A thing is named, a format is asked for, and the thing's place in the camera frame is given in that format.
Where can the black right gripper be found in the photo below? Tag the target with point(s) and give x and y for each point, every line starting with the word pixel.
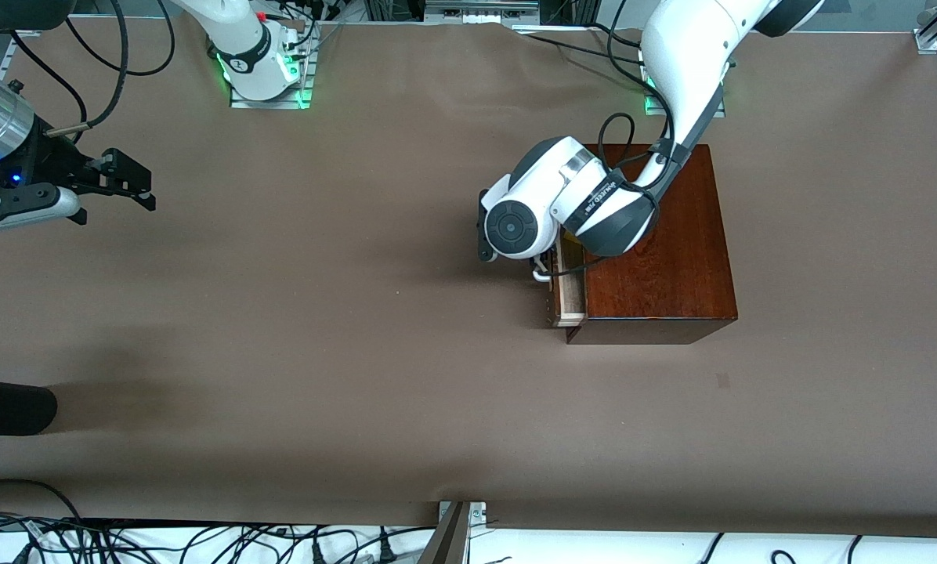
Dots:
pixel 55 160

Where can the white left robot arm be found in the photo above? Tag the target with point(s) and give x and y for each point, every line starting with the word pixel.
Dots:
pixel 688 55

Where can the black ribbed cylinder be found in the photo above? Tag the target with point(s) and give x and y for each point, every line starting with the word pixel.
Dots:
pixel 6 407

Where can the dark brown wooden cabinet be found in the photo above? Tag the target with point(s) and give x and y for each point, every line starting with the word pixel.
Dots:
pixel 672 274

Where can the metal corner bracket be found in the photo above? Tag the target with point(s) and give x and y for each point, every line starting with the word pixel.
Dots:
pixel 478 513

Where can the grey aluminium profile bar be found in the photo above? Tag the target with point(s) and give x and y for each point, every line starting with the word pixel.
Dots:
pixel 449 540

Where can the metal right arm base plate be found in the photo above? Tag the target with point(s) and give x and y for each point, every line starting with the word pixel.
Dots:
pixel 305 78

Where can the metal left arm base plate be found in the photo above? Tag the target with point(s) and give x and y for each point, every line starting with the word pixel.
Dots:
pixel 653 109

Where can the silver equipment rail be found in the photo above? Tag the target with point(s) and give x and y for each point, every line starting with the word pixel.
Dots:
pixel 476 12

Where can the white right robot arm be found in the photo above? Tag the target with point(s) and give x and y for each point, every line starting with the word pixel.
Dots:
pixel 241 39

